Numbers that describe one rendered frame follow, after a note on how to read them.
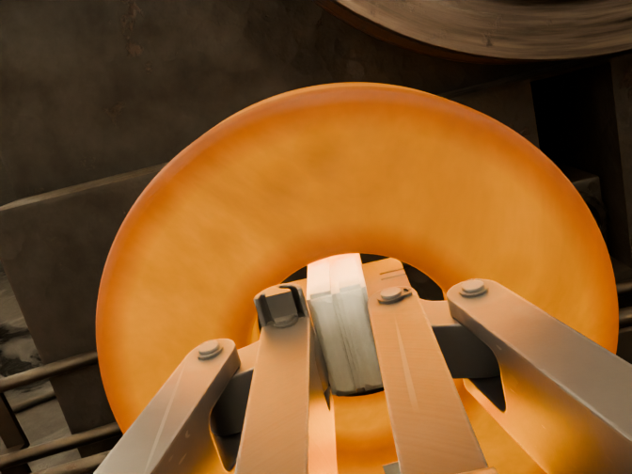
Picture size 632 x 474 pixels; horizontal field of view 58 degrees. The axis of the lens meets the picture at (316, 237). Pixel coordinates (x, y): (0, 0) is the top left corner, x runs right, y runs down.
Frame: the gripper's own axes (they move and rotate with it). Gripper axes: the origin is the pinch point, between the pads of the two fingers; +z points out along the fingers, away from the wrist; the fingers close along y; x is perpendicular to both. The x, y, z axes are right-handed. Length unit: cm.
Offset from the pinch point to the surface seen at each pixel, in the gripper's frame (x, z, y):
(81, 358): -12.3, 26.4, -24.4
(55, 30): 13.9, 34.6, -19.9
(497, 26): 5.7, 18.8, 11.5
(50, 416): -93, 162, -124
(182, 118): 4.3, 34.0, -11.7
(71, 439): -18.3, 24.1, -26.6
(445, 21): 6.8, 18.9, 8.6
